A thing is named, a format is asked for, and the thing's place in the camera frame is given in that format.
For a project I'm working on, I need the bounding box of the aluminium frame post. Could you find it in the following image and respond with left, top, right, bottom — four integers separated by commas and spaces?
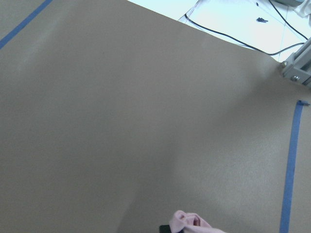
280, 38, 311, 88

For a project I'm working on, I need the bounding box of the black cable on table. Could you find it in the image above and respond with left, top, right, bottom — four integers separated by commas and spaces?
184, 0, 309, 56

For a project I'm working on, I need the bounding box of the small black clip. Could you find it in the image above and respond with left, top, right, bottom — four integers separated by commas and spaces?
256, 17, 268, 23

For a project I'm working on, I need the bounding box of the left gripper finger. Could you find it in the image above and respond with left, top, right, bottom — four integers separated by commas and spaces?
159, 225, 171, 233

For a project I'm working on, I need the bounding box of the pink printed t-shirt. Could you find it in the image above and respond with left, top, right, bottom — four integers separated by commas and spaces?
169, 210, 224, 233

